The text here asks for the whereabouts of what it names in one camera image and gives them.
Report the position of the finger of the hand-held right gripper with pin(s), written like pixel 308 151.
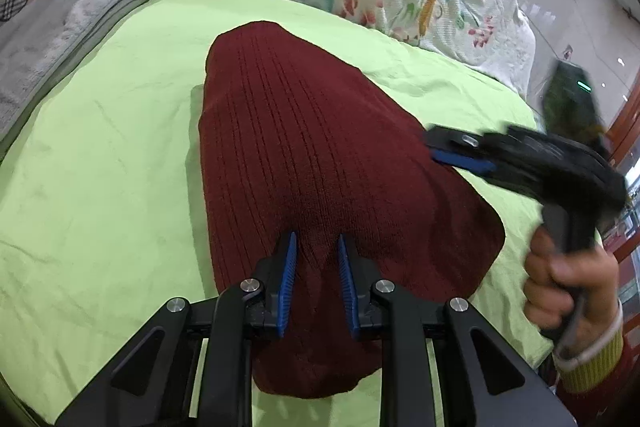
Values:
pixel 460 154

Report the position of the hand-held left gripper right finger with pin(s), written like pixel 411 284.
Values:
pixel 346 282

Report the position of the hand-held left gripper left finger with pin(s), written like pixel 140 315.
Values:
pixel 286 282

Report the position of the dark red knit sweater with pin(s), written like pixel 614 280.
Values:
pixel 300 132

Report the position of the person's right forearm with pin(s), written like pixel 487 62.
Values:
pixel 605 357

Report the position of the person's right hand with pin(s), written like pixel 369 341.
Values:
pixel 565 277

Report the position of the light green bed sheet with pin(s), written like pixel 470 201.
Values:
pixel 100 157

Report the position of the grey folded blanket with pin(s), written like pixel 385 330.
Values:
pixel 60 32

